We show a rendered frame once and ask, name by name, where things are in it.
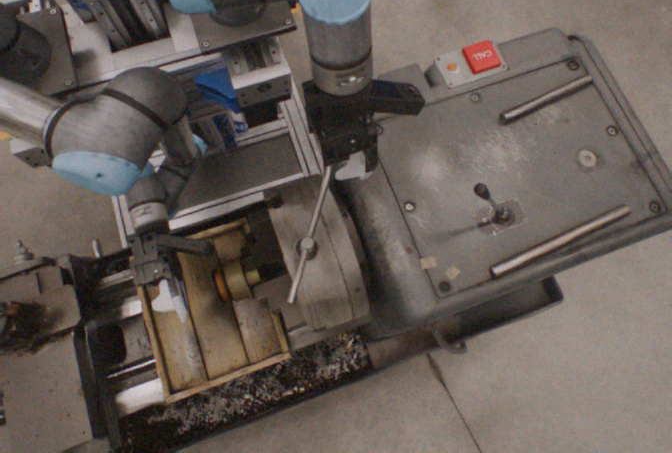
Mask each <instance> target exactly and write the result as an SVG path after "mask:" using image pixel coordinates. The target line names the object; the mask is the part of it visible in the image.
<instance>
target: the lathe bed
mask: <svg viewBox="0 0 672 453"><path fill-rule="evenodd" d="M277 273H278V274H277ZM284 274H289V272H288V268H287V269H284V270H282V271H279V272H276V273H273V274H271V275H269V276H266V277H267V280H268V281H270V280H273V279H276V278H279V277H282V276H283V275H284ZM281 275H282V276H281ZM105 279H106V280H105ZM98 283H99V284H98ZM101 283H102V284H101ZM105 286H106V287H105ZM135 286H136V285H135V284H134V280H133V275H132V271H131V269H129V270H126V271H123V272H120V273H117V274H115V275H112V276H109V277H106V278H103V279H100V280H97V281H94V282H93V288H92V289H91V291H90V292H91V294H92V295H93V296H94V297H95V299H96V300H97V304H96V305H93V306H92V309H93V313H94V318H95V322H96V327H97V331H98V336H99V341H100V343H102V345H101V350H102V354H103V359H104V363H105V368H106V372H107V377H108V381H109V386H110V391H111V395H113V396H114V401H115V405H116V410H117V414H118V418H120V417H122V416H125V415H128V414H130V413H133V412H136V411H138V410H141V409H143V408H146V407H149V406H151V405H154V404H157V403H159V402H162V401H164V400H165V398H166V397H162V396H163V393H162V388H161V383H160V379H159V375H158V373H153V372H154V371H155V372H158V371H157V366H156V362H155V358H154V354H153V353H152V351H153V350H152V345H151V341H150V337H149V333H148V329H147V325H146V323H145V319H144V315H143V311H142V309H141V307H140V306H141V303H140V299H138V298H139V295H138V291H137V287H136V288H134V287H135ZM101 287H102V288H101ZM133 288H134V289H133ZM131 290H132V291H131ZM126 292H127V293H126ZM136 292H137V293H136ZM135 293H136V294H135ZM122 295H124V296H123V297H122ZM115 296H116V297H115ZM114 297H115V298H114ZM105 298H106V299H105ZM116 298H118V299H120V303H119V302H118V301H119V300H117V299H116ZM128 298H129V299H128ZM108 299H109V303H110V304H109V303H108V304H107V301H108ZM113 299H114V300H113ZM102 300H103V301H102ZM111 300H112V301H111ZM125 301H126V303H125ZM130 301H131V302H130ZM103 302H104V303H105V304H106V305H105V304H104V303H103ZM123 302H124V303H123ZM135 302H136V303H135ZM113 304H114V305H113ZM125 304H126V305H125ZM109 305H110V308H109V307H108V306H109ZM103 306H104V307H103ZM120 307H121V309H120ZM106 308H107V310H106ZM113 309H115V310H114V311H115V312H114V313H113ZM130 312H131V313H130ZM129 313H130V314H129ZM102 314H103V315H102ZM123 314H124V315H123ZM278 314H279V317H280V320H281V323H282V326H283V329H284V332H285V336H286V339H287V342H288V345H289V348H290V351H291V352H293V351H296V350H298V349H301V348H304V347H306V346H309V345H312V344H314V343H317V342H319V341H322V340H325V339H327V338H330V337H333V336H335V335H338V334H340V333H343V332H346V331H348V330H351V329H354V328H356V327H359V326H361V325H364V324H367V323H368V322H370V321H373V320H375V318H374V316H373V313H372V310H371V308H370V305H369V313H368V314H366V315H363V316H361V317H358V318H355V319H353V320H350V321H348V322H345V323H342V324H340V325H337V326H334V327H332V328H329V329H327V330H324V331H321V332H319V333H316V334H311V332H310V330H309V327H308V326H305V327H302V328H300V329H297V330H294V331H292V332H289V331H288V329H287V326H286V323H285V320H284V317H283V314H282V312H280V313H278ZM101 315H102V316H103V318H102V317H101ZM108 315H109V316H108ZM138 315H139V316H140V318H139V317H138ZM106 316H107V317H109V318H110V319H108V318H107V317H106ZM113 317H114V318H113ZM129 318H130V319H129ZM114 319H115V321H114ZM120 319H121V320H120ZM120 321H121V322H120ZM136 321H137V322H136ZM105 323H106V324H105ZM127 323H128V324H127ZM118 324H120V325H118ZM125 324H126V326H125ZM140 326H141V327H140ZM143 326H144V327H143ZM119 327H120V328H122V329H123V330H122V329H120V330H121V331H120V332H118V331H119V329H118V331H117V328H119ZM124 327H125V329H124ZM127 327H128V328H127ZM305 328H306V329H305ZM126 329H127V330H126ZM302 329H303V331H302ZM125 330H126V332H123V331H125ZM106 331H107V332H108V333H107V332H106ZM138 331H139V332H138ZM142 331H143V332H142ZM103 332H104V333H105V332H106V333H107V334H106V333H105V334H106V335H105V334H104V333H103ZM294 332H295V334H296V333H297V334H296V335H297V336H296V335H295V334H294ZM299 332H300V334H299ZM99 333H100V334H101V337H100V334H99ZM124 333H126V334H124ZM129 334H131V335H129ZM143 334H145V335H143ZM293 334H294V335H293ZM301 335H302V336H301ZM115 336H117V338H116V339H117V340H118V341H117V342H114V337H115ZM139 336H140V339H139ZM295 336H296V337H295ZM124 337H125V338H124ZM147 337H148V338H149V339H147ZM303 337H304V338H303ZM118 338H119V339H118ZM300 338H301V340H300ZM130 339H131V340H130ZM296 339H297V341H295V340H296ZM120 340H121V341H120ZM137 340H138V341H139V342H140V343H141V345H139V344H138V341H137ZM141 340H142V341H141ZM146 340H148V341H146ZM307 340H308V341H307ZM305 341H306V342H305ZM133 342H134V343H133ZM146 342H148V343H147V344H146V345H145V344H144V343H146ZM131 343H133V344H132V345H130V344H131ZM299 343H301V344H300V345H299ZM144 346H145V347H146V348H145V347H144ZM108 347H109V348H110V349H111V348H112V347H115V350H110V349H108ZM129 347H131V348H130V349H129ZM138 347H139V348H138ZM148 348H150V349H148ZM142 349H143V350H142ZM145 350H146V352H144V351H145ZM137 351H138V353H136V352H137ZM149 351H151V352H149ZM109 352H110V353H109ZM148 352H149V353H148ZM107 353H108V354H107ZM135 353H136V354H135ZM116 354H118V355H119V356H118V355H116ZM128 354H131V355H128ZM139 354H140V355H139ZM114 355H115V356H114ZM142 355H143V356H142ZM144 355H145V357H144ZM113 356H114V357H113ZM104 357H105V358H104ZM126 357H127V360H126ZM112 360H115V361H114V362H113V364H112ZM122 361H123V362H124V363H121V362H122ZM125 361H126V362H127V363H126V362H125ZM120 363H121V364H120ZM145 363H146V364H145ZM121 365H123V366H121ZM139 365H140V366H139ZM115 367H116V368H115ZM148 373H149V374H148ZM115 374H117V375H116V376H115ZM153 374H155V375H154V378H153ZM155 376H156V377H155ZM137 379H138V380H137ZM154 380H155V381H156V382H154ZM158 380H159V383H158V385H157V387H156V389H155V385H156V384H157V382H158ZM130 381H131V383H128V382H130ZM122 382H125V383H126V384H124V383H122ZM150 383H151V384H150ZM132 384H133V386H132ZM149 384H150V385H149ZM121 385H122V387H121ZM124 385H126V386H124ZM152 386H153V387H152ZM127 387H129V389H128V388H127ZM143 387H144V388H143ZM124 388H125V389H126V388H127V389H126V390H127V391H128V392H129V391H130V392H129V393H128V392H127V391H126V390H123V389H124ZM130 388H131V389H130ZM149 388H150V389H149ZM159 388H160V389H159ZM137 391H138V392H137ZM159 391H160V395H159ZM152 392H153V393H152ZM124 395H125V396H124ZM151 395H152V396H151ZM131 396H132V398H131ZM148 396H150V398H149V399H147V398H148ZM121 397H123V398H124V399H123V398H121ZM136 397H137V398H136ZM1 398H2V399H1ZM150 399H151V400H150ZM157 399H158V400H157ZM122 401H123V402H124V401H130V402H126V403H125V402H124V403H125V405H123V403H122ZM131 402H132V403H131ZM143 403H144V404H143ZM142 404H143V405H142ZM127 405H128V407H127ZM141 405H142V406H141ZM131 406H132V407H131ZM126 407H127V408H126ZM122 409H123V410H122ZM5 427H7V422H6V415H5V409H4V403H3V395H2V393H1V382H0V429H2V428H5Z"/></svg>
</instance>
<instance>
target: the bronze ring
mask: <svg viewBox="0 0 672 453"><path fill-rule="evenodd" d="M211 276H212V281H213V285H214V288H215V291H216V293H217V296H218V298H219V300H220V302H221V303H222V304H225V303H229V302H232V301H233V299H235V301H236V302H238V301H241V300H243V299H246V298H249V297H250V298H251V299H253V298H254V291H253V290H254V289H253V287H254V286H256V285H259V284H262V283H264V280H263V277H262V274H261V271H260V268H259V267H256V268H253V269H250V270H247V269H246V267H245V265H244V262H243V260H242V257H241V256H237V259H235V260H232V261H229V262H226V263H224V267H218V268H215V269H214V270H212V271H211Z"/></svg>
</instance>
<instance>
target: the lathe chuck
mask: <svg viewBox="0 0 672 453"><path fill-rule="evenodd" d="M263 196H264V200H265V203H266V201H269V200H271V198H272V197H275V196H277V197H280V198H281V201H282V203H283V205H281V208H278V209H275V210H274V208H271V209H269V210H268V212H269V215H270V218H271V221H272V224H273V227H274V230H275V233H276V236H277V239H278V242H279V245H280V248H281V251H282V254H283V257H284V260H285V263H286V265H287V268H288V271H289V274H290V277H291V280H292V283H293V279H294V276H295V273H296V269H297V266H298V262H299V259H300V256H301V255H300V254H299V252H298V245H299V243H300V242H301V240H302V239H303V238H304V237H305V236H306V235H307V232H308V228H309V225H310V222H311V218H312V215H313V211H314V208H315V204H316V201H315V199H314V196H313V194H312V192H311V190H310V188H309V186H308V184H307V182H306V180H305V179H304V178H301V179H298V180H295V181H292V182H289V183H286V184H283V185H280V186H277V187H274V188H271V189H268V190H265V191H263ZM313 239H314V243H315V244H316V253H315V254H314V255H313V256H312V257H310V258H307V261H306V264H305V268H304V271H303V275H302V278H301V282H300V285H299V288H298V292H297V297H298V300H299V303H300V305H301V308H302V311H303V314H304V317H305V319H306V322H307V325H308V327H309V330H310V332H311V331H312V332H311V334H316V333H319V332H321V331H324V330H327V329H329V328H332V327H334V326H337V325H340V324H342V323H345V322H348V321H350V320H353V311H352V306H351V302H350V298H349V295H348V291H347V288H346V285H345V281H344V278H343V275H342V272H341V269H340V266H339V263H338V260H337V257H336V254H335V251H334V248H333V245H332V242H331V240H330V237H329V234H328V231H327V229H326V226H325V223H324V221H323V218H322V216H321V213H320V216H319V220H318V223H317V226H316V230H315V233H314V237H313ZM320 326H325V327H322V328H321V329H319V330H315V329H316V328H318V327H320ZM313 330H314V331H313Z"/></svg>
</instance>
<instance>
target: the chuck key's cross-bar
mask: <svg viewBox="0 0 672 453"><path fill-rule="evenodd" d="M333 167H334V164H332V165H329V166H326V169H325V173H324V176H323V180H322V183H321V187H320V190H319V194H318V197H317V201H316V204H315V208H314V211H313V215H312V218H311V222H310V225H309V228H308V232H307V235H306V236H310V237H312V238H313V237H314V233H315V230H316V226H317V223H318V220H319V216H320V213H321V209H322V206H323V202H324V199H325V195H326V192H327V188H328V185H329V181H330V178H331V174H332V171H333ZM309 251H310V250H304V249H302V252H301V256H300V259H299V262H298V266H297V269H296V273H295V276H294V279H293V283H292V286H291V290H290V293H289V296H288V300H287V302H289V303H294V302H295V299H296V295H297V292H298V288H299V285H300V282H301V278H302V275H303V271H304V268H305V264H306V261H307V257H308V254H309Z"/></svg>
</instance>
